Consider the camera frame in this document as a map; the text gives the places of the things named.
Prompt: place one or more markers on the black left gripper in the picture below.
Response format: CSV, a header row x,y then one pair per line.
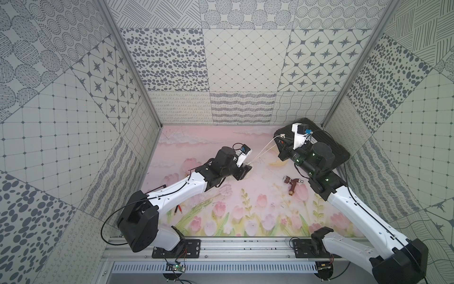
x,y
242,171

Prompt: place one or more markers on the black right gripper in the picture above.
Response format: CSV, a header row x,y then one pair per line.
x,y
284,154

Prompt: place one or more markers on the dark red garden hose nozzle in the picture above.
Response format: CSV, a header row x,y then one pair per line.
x,y
292,183

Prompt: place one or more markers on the white bag drawstring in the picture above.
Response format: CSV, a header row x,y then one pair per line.
x,y
265,149

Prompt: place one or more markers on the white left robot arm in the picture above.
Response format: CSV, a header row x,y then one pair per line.
x,y
139,219

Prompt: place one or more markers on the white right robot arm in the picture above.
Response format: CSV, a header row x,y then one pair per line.
x,y
392,258

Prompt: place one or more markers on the black plastic tool case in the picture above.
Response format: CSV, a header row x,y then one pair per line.
x,y
333,142

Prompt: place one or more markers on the red black alligator clip leads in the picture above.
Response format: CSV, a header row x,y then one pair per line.
x,y
178,208

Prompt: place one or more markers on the green circuit board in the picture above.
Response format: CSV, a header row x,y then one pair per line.
x,y
178,267

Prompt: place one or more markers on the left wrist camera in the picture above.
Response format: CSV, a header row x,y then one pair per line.
x,y
242,154

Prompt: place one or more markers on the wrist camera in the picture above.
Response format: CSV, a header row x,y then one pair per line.
x,y
302,134
242,154

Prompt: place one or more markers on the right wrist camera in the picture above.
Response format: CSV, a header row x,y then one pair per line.
x,y
302,134

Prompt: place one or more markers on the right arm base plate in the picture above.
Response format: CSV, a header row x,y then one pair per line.
x,y
304,248

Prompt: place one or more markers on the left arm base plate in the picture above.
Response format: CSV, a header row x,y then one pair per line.
x,y
186,249

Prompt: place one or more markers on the aluminium front rail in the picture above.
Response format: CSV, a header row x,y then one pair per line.
x,y
215,249

